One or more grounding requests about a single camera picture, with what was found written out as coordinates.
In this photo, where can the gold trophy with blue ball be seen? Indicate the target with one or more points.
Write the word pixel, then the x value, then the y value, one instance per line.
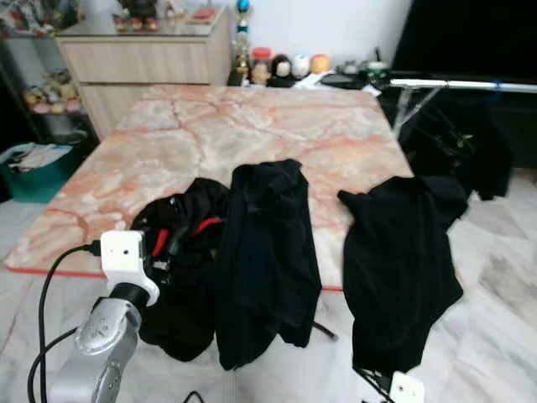
pixel 242 46

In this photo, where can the blue plastic hanger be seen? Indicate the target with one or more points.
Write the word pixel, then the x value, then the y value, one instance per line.
pixel 499 84

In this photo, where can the dark round plush toy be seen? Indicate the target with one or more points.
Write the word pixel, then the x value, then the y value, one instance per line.
pixel 281 69

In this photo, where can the black television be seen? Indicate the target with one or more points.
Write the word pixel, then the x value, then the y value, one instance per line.
pixel 470 38

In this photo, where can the black garment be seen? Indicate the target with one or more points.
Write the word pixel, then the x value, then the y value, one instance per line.
pixel 185 302
pixel 398 277
pixel 264 269

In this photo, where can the green storage bin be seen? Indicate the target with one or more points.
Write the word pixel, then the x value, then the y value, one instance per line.
pixel 33 186

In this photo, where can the white round plush toy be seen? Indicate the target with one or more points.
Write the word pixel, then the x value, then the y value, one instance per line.
pixel 300 65

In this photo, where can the orange round plush toy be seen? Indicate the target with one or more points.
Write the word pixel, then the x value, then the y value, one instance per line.
pixel 320 63

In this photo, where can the pink marble table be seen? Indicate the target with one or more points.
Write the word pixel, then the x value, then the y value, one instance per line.
pixel 218 126

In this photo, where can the dark figurine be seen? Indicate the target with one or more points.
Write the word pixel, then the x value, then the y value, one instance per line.
pixel 138 12

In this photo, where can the black shirt with white print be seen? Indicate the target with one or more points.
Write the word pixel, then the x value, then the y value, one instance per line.
pixel 461 151

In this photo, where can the red flat box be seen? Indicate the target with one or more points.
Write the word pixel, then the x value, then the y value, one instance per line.
pixel 203 15

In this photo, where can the chrome clothes rack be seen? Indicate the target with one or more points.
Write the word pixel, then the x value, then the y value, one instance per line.
pixel 453 84

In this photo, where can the glass display shelf with toys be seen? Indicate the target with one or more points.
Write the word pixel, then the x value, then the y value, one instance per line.
pixel 50 84

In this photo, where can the light wooden cabinet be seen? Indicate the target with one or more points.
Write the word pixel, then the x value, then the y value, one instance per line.
pixel 143 59

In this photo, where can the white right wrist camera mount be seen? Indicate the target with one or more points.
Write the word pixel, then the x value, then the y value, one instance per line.
pixel 407 389

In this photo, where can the jar with red lid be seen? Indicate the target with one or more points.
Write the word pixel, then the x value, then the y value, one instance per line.
pixel 260 67

